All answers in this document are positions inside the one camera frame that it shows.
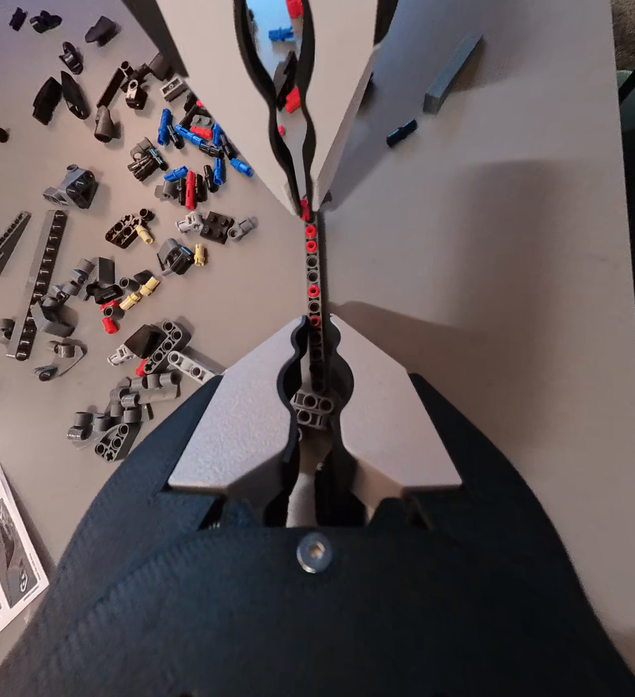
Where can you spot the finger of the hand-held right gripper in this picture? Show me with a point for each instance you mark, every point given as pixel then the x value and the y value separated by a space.
pixel 334 81
pixel 241 109

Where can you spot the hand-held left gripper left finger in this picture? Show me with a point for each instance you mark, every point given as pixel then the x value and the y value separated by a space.
pixel 230 430

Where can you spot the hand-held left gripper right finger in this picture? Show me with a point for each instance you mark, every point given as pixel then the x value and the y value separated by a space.
pixel 399 430

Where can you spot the red lego pin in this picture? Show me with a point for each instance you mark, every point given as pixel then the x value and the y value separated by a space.
pixel 305 208

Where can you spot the black lego beam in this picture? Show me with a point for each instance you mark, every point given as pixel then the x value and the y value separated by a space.
pixel 312 261

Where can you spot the pile of lego pieces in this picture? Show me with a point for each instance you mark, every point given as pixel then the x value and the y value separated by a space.
pixel 42 272

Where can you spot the black lego pin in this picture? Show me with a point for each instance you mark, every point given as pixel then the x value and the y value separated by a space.
pixel 402 132

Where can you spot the dark grey rectangular bar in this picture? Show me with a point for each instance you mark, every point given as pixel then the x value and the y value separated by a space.
pixel 453 73

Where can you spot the white sticker sheet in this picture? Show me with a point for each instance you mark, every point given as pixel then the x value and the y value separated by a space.
pixel 1 544

